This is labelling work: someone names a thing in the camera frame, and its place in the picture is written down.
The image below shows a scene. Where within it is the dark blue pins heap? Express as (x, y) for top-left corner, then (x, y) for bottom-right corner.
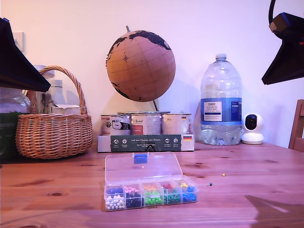
(106, 187), (124, 195)

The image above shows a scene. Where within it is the bright blue pins heap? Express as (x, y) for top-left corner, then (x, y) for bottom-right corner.
(182, 186), (198, 203)

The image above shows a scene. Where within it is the white pins heap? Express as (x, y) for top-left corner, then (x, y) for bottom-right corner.
(105, 195), (126, 210)

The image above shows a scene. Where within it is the red pins heap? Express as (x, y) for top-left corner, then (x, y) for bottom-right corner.
(161, 182), (176, 193)

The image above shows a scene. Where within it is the black pins heap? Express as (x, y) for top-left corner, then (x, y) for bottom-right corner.
(125, 192), (143, 208)

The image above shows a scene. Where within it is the dark green pins heap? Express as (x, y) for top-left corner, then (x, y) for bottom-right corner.
(167, 193), (183, 204)

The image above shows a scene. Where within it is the light green pins heap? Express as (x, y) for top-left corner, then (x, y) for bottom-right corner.
(145, 190), (164, 206)

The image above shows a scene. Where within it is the clear plastic bag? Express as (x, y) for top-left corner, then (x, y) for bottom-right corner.
(0, 87), (31, 114)

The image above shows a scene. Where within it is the glass jar with lid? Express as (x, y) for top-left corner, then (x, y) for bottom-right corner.
(34, 65), (56, 95)

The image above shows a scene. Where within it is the brown paper packet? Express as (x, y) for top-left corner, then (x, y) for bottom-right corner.
(35, 91), (53, 114)

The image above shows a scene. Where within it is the small white bottle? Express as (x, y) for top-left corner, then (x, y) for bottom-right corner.
(50, 79), (67, 105)

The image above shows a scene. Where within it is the white cardboard box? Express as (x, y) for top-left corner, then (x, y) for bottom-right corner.
(51, 104), (82, 115)

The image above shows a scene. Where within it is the dark green bag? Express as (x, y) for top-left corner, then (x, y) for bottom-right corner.
(0, 112), (19, 163)

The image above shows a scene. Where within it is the wooden chair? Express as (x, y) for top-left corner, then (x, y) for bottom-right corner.
(288, 99), (304, 151)

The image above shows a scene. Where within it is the large clear water bottle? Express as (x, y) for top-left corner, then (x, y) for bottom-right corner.
(200, 53), (243, 146)

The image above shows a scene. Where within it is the tin can black print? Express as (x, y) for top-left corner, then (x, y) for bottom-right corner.
(100, 114), (132, 136)

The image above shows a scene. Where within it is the cork globe on stand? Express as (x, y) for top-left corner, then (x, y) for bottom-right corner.
(105, 25), (177, 115)

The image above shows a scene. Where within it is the tin can flag mark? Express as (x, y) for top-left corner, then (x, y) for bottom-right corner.
(161, 113), (193, 135)

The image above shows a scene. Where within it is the tin can red label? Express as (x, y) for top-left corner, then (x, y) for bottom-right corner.
(130, 113), (162, 135)

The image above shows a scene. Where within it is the cardboard can tray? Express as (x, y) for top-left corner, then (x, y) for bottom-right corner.
(97, 133), (196, 153)

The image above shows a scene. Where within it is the blue box lid clasp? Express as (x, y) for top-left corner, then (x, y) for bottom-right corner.
(133, 153), (149, 164)

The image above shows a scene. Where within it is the clear plastic pin box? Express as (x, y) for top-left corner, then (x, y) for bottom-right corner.
(104, 152), (199, 212)

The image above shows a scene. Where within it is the white wall switch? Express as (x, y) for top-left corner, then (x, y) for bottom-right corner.
(12, 31), (25, 52)

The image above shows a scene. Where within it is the thin black looped cable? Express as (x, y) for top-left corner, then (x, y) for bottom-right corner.
(267, 0), (278, 26)

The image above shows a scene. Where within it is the small white round camera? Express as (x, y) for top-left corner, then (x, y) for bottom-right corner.
(241, 112), (265, 145)

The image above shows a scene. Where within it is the wicker basket with handle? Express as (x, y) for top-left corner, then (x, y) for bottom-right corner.
(15, 65), (94, 160)

